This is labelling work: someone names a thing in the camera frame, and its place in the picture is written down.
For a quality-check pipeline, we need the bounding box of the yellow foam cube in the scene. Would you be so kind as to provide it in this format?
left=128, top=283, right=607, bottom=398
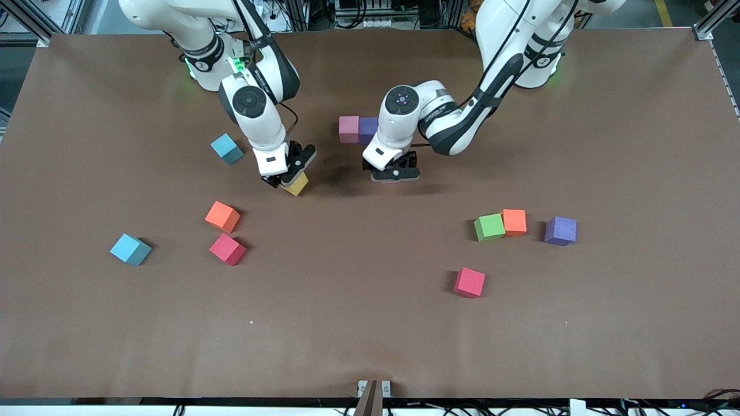
left=281, top=172, right=310, bottom=198

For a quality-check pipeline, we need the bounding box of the orange foam cube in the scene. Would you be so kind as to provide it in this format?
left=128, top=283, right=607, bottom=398
left=502, top=209, right=528, bottom=237
left=205, top=200, right=241, bottom=234

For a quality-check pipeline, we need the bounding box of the red foam cube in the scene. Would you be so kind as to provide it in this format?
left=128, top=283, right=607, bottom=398
left=209, top=233, right=247, bottom=266
left=453, top=267, right=486, bottom=299

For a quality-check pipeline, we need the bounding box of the blue foam cube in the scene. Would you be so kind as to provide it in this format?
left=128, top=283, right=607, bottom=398
left=110, top=233, right=153, bottom=266
left=210, top=133, right=245, bottom=166

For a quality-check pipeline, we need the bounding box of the green foam cube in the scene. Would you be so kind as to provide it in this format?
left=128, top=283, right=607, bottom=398
left=474, top=213, right=506, bottom=242

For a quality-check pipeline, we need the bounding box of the metal bracket with brown post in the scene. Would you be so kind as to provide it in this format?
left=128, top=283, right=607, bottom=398
left=353, top=379, right=393, bottom=416

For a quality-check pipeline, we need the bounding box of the aluminium frame profile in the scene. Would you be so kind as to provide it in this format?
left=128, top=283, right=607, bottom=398
left=0, top=0, right=87, bottom=48
left=688, top=0, right=740, bottom=41

